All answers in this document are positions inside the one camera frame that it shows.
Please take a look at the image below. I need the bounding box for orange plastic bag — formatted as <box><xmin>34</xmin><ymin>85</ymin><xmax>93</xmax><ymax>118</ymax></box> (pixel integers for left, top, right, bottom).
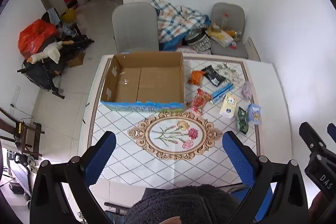
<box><xmin>18</xmin><ymin>19</ymin><xmax>58</xmax><ymax>59</ymax></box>

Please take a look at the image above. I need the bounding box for black snack packet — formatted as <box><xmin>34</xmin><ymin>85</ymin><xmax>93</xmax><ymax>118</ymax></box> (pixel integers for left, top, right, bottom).
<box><xmin>202</xmin><ymin>65</ymin><xmax>227</xmax><ymax>86</ymax></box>

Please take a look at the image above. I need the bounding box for plaid blanket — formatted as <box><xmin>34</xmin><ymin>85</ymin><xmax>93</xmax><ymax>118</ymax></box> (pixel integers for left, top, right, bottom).
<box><xmin>151</xmin><ymin>0</ymin><xmax>210</xmax><ymax>43</ymax></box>

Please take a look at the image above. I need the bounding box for long blue packet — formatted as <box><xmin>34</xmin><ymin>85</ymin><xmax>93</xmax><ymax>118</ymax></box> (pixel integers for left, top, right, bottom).
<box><xmin>210</xmin><ymin>82</ymin><xmax>234</xmax><ymax>104</ymax></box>

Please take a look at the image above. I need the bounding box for tall grey chair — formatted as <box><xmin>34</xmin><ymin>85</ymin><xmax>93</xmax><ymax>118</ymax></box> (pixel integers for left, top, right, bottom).
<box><xmin>112</xmin><ymin>2</ymin><xmax>160</xmax><ymax>54</ymax></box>

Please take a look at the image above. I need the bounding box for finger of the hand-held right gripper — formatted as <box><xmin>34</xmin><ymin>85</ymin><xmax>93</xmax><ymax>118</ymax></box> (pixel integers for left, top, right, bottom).
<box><xmin>299</xmin><ymin>122</ymin><xmax>328</xmax><ymax>159</ymax></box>
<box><xmin>327</xmin><ymin>123</ymin><xmax>336</xmax><ymax>140</ymax></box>

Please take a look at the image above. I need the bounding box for black stroller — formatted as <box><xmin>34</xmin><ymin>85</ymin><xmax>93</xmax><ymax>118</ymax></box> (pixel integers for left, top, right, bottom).
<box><xmin>17</xmin><ymin>30</ymin><xmax>95</xmax><ymax>100</ymax></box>

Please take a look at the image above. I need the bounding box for white goose plush toy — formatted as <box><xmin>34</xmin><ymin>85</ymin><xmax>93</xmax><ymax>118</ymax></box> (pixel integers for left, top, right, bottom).
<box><xmin>28</xmin><ymin>40</ymin><xmax>75</xmax><ymax>65</ymax></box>

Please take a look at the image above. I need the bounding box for green packet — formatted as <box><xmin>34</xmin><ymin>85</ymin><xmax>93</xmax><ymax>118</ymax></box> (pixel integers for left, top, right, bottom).
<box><xmin>236</xmin><ymin>106</ymin><xmax>249</xmax><ymax>134</ymax></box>

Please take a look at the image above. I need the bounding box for small cardboard box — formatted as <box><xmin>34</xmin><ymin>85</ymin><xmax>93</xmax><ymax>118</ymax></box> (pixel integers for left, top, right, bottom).
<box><xmin>67</xmin><ymin>50</ymin><xmax>86</xmax><ymax>67</ymax></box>

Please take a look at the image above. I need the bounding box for low grey chair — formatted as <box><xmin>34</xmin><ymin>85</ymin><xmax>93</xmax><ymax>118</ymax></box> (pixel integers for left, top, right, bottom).
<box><xmin>210</xmin><ymin>2</ymin><xmax>249</xmax><ymax>59</ymax></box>

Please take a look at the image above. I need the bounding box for person's dark fleece clothing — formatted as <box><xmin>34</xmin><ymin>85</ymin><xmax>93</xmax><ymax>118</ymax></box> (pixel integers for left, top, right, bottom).
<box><xmin>123</xmin><ymin>185</ymin><xmax>243</xmax><ymax>224</ymax></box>

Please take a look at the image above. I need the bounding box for floral printed tablecloth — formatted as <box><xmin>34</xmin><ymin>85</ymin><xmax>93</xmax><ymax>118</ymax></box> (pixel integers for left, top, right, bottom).
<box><xmin>87</xmin><ymin>55</ymin><xmax>262</xmax><ymax>189</ymax></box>

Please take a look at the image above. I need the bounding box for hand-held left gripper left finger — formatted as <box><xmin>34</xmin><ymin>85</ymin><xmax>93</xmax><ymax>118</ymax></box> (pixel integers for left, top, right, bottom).
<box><xmin>29</xmin><ymin>131</ymin><xmax>117</xmax><ymax>224</ymax></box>

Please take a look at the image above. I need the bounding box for yellow bag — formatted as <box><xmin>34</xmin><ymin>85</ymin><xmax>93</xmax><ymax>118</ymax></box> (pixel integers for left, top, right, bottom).
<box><xmin>61</xmin><ymin>8</ymin><xmax>77</xmax><ymax>23</ymax></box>

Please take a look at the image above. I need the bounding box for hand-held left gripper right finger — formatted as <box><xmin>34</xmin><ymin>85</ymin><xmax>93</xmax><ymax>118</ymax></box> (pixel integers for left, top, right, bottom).
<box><xmin>222</xmin><ymin>131</ymin><xmax>309</xmax><ymax>224</ymax></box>

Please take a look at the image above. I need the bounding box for dark wooden chair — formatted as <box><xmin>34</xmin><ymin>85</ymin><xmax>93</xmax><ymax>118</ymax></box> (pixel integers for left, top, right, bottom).
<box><xmin>0</xmin><ymin>107</ymin><xmax>45</xmax><ymax>160</ymax></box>

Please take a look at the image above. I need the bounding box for orange snack packet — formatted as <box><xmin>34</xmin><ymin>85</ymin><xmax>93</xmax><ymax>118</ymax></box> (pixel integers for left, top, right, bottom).
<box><xmin>188</xmin><ymin>70</ymin><xmax>205</xmax><ymax>86</ymax></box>

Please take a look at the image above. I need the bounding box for cream tissue pack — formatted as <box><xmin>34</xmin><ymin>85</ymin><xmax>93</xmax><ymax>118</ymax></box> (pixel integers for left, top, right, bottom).
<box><xmin>219</xmin><ymin>94</ymin><xmax>237</xmax><ymax>119</ymax></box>

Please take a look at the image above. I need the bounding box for red patterned packet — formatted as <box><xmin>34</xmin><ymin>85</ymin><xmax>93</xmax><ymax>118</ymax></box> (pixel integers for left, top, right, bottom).
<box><xmin>191</xmin><ymin>89</ymin><xmax>213</xmax><ymax>115</ymax></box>

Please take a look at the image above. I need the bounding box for yellow packet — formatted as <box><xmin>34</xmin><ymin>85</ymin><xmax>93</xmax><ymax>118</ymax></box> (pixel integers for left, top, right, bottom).
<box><xmin>206</xmin><ymin>28</ymin><xmax>234</xmax><ymax>48</ymax></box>

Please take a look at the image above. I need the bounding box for light blue tissue pack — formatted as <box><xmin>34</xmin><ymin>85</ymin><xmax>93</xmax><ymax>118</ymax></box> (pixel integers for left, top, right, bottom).
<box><xmin>247</xmin><ymin>104</ymin><xmax>262</xmax><ymax>125</ymax></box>

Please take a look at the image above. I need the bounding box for black white patterned bag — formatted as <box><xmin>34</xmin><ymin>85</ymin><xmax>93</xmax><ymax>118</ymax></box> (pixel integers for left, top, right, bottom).
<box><xmin>185</xmin><ymin>27</ymin><xmax>212</xmax><ymax>54</ymax></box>

